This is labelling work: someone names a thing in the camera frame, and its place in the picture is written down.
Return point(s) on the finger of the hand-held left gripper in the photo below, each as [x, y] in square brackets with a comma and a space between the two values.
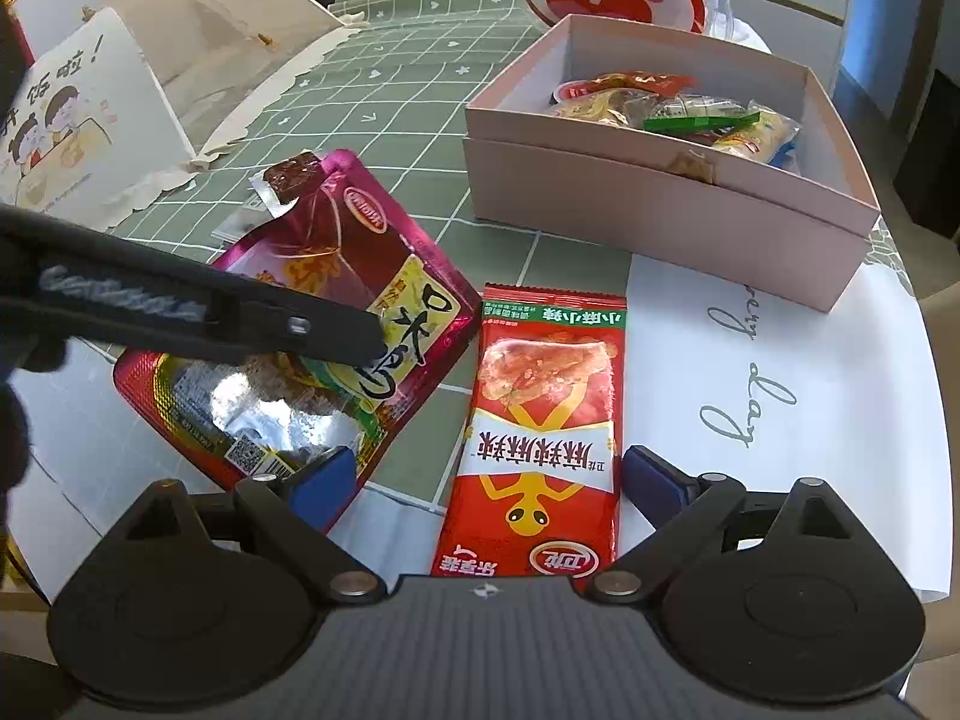
[300, 326]

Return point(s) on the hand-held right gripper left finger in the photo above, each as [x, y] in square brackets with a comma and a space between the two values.
[322, 484]

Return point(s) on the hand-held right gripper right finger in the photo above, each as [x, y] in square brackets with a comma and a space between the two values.
[652, 480]

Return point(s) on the magenta snack bag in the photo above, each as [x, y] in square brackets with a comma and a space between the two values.
[360, 240]

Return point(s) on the long red snack packet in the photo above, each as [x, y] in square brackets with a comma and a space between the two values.
[540, 390]

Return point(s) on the pink cardboard box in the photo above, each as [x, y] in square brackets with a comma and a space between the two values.
[637, 210]

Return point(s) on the blue snack packet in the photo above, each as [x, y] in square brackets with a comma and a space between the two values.
[781, 157]

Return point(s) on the yellow-brown snack packet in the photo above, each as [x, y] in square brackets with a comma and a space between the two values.
[757, 141]

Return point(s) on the small brown snack packet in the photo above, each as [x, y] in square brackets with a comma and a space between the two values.
[289, 176]

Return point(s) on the white cartoon card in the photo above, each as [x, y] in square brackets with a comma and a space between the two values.
[97, 105]

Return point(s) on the green checked tablecloth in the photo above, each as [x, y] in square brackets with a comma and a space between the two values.
[420, 67]

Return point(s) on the green and white snack packet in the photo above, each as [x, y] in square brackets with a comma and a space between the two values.
[697, 122]

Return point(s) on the clear brown snack packet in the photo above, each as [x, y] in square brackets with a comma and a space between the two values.
[600, 106]

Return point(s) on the small red snack packet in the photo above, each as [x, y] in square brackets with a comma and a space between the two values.
[637, 82]

